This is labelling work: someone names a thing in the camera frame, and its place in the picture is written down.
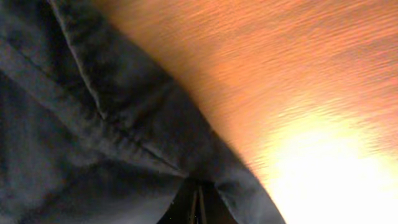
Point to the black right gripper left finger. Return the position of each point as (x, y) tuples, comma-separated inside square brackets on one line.
[(184, 207)]

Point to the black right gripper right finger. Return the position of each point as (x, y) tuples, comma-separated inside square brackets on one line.
[(212, 207)]

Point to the navy blue shorts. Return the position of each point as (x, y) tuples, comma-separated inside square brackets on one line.
[(94, 131)]

